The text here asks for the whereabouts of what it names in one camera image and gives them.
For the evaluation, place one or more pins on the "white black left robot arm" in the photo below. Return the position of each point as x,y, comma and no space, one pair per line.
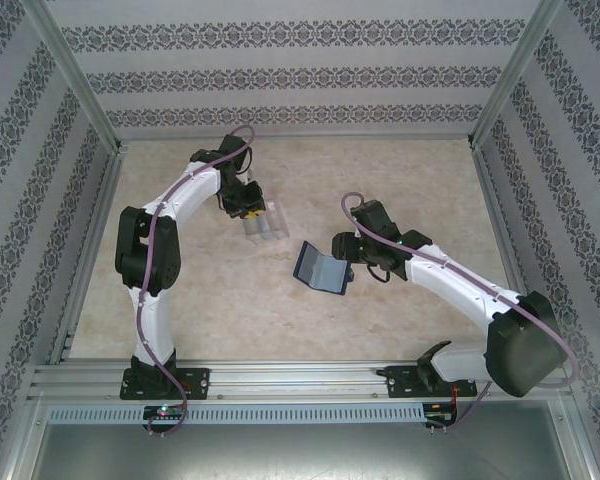
195,190

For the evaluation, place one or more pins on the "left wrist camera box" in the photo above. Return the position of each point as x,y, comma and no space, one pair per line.
250,176

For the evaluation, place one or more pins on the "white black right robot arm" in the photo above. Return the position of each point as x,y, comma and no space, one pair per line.
455,280

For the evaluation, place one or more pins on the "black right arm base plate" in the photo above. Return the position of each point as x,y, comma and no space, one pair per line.
400,382

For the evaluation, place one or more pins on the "aluminium frame rear post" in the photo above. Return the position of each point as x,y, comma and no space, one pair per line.
75,65
520,60

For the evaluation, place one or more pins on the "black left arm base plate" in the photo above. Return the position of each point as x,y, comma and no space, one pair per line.
195,382

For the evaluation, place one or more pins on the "aluminium frame post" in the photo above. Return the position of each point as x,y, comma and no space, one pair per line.
22,450
75,65
577,440
520,60

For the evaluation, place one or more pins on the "grey sheet metal panel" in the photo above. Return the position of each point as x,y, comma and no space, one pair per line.
300,455

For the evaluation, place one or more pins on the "aluminium mounting rail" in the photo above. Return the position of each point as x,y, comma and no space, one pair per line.
295,380

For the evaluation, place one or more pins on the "blue folding card holder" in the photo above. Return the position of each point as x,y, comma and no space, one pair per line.
325,272

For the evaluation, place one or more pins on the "aluminium frame front post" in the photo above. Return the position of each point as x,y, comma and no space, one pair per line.
22,450
577,440

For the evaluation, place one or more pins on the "clear plastic card box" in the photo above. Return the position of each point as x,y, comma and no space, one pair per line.
275,225

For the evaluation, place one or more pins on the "aluminium frame side rail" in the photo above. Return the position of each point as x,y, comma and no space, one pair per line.
510,260
87,250

